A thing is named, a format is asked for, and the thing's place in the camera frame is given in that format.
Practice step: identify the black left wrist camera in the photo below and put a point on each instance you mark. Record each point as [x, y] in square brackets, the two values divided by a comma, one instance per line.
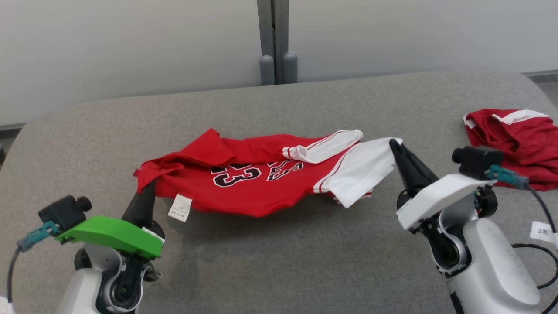
[65, 211]

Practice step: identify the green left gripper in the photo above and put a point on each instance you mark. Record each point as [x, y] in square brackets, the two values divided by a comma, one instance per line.
[113, 235]

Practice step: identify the red basketball jersey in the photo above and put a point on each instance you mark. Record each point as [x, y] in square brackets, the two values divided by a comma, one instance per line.
[261, 174]

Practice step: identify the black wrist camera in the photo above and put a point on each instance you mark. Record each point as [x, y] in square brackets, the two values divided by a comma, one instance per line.
[65, 211]
[477, 161]

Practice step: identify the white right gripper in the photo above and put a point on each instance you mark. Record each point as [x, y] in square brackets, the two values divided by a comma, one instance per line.
[436, 200]

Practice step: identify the red shorts with white stripe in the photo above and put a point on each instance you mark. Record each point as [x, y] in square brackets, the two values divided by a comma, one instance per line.
[523, 139]

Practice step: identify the grey partition post with feet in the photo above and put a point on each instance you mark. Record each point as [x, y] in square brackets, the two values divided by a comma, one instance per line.
[277, 35]

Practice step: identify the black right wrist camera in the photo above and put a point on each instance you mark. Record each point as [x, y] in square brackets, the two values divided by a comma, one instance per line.
[477, 161]

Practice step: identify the grey partition bottom rail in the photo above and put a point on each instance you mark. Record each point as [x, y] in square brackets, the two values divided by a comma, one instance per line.
[11, 127]
[542, 74]

